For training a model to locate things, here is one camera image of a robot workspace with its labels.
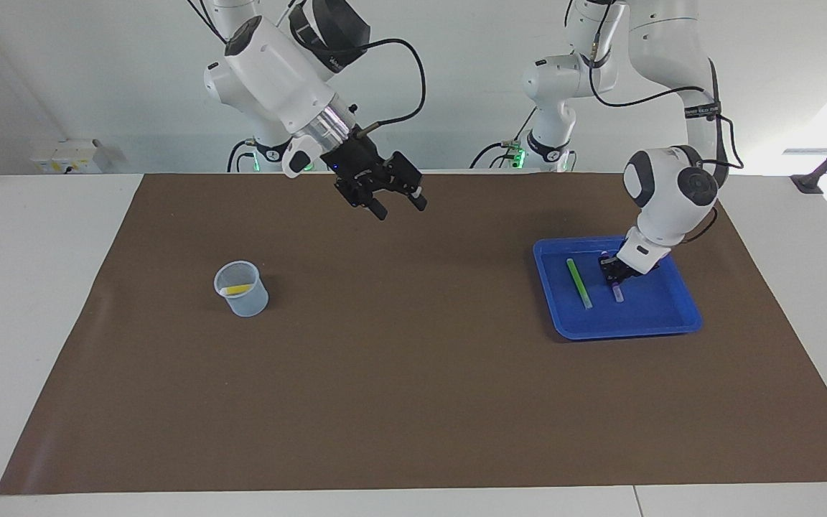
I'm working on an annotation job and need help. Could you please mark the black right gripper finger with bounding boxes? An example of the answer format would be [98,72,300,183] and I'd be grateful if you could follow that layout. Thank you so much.
[383,151,429,213]
[338,176,390,221]

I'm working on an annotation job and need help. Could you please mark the purple marker pen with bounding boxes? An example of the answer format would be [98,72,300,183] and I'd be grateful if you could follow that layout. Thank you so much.
[600,251,625,303]

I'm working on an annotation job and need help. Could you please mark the green marker pen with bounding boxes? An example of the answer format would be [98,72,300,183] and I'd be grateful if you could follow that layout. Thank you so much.
[566,258,593,310]

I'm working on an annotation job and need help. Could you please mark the blue plastic tray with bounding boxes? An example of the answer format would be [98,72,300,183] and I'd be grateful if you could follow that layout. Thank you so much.
[533,235,704,341]

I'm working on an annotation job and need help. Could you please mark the translucent plastic cup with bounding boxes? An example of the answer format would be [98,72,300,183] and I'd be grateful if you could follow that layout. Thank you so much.
[214,261,270,318]

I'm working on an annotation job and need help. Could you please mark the brown table mat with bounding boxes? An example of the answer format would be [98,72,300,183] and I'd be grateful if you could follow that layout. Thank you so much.
[0,172,827,496]

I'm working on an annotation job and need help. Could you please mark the black left base cable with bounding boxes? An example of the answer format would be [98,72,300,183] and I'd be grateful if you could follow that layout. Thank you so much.
[469,108,538,170]

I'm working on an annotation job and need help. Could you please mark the black base cable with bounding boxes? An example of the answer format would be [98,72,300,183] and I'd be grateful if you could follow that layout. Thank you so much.
[469,108,538,170]
[227,139,256,173]

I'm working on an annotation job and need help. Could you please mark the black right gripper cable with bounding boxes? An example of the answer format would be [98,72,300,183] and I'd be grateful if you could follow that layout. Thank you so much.
[352,38,428,139]

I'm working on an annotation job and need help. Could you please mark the black right base cable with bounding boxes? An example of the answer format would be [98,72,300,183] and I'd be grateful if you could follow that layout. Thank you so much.
[227,139,256,173]

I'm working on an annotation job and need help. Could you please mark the white wall power box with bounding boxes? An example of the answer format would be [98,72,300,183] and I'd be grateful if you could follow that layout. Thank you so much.
[32,139,109,174]

